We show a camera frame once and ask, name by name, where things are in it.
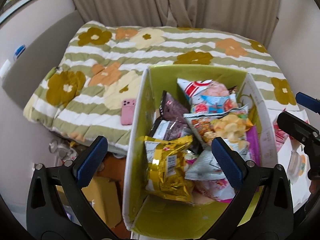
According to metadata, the floral striped quilt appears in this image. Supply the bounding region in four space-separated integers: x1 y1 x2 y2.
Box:
23 21 298 155

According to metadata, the pink white snack bag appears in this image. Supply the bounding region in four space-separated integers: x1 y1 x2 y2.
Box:
184 152 237 203

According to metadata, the white wall socket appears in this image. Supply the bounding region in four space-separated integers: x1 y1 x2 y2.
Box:
0 59 11 79

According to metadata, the gold foil snack bag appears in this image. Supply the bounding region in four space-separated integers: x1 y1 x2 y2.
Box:
144 135 194 203

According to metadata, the red white shrimp chip bag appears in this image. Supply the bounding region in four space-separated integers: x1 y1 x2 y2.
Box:
177 78 238 114

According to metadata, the grey headboard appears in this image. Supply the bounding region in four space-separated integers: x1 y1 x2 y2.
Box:
2 11 84 109

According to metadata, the blue white bottle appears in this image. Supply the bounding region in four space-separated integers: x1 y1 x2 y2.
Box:
13 44 25 61

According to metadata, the brown cardboard box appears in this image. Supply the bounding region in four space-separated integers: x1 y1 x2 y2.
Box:
56 175 123 229

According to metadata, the dark brown snack bag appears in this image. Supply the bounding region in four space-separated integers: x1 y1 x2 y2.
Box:
149 90 193 141

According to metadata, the pink smartphone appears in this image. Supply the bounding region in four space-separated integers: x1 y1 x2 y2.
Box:
120 99 136 126

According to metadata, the purple chip bag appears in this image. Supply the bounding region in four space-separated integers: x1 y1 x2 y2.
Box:
246 125 261 166

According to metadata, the green cardboard storage box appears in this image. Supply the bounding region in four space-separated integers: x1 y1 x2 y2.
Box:
123 64 278 239

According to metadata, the pink striped snack bag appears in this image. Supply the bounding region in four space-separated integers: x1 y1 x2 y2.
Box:
273 116 289 152

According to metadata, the beige curtain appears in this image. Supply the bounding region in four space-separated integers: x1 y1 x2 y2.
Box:
73 0 280 46

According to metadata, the silver triangular snack bag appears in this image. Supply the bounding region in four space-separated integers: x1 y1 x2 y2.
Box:
184 148 226 181

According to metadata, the silver backed chip bag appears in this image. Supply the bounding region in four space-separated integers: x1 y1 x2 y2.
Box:
183 105 252 156

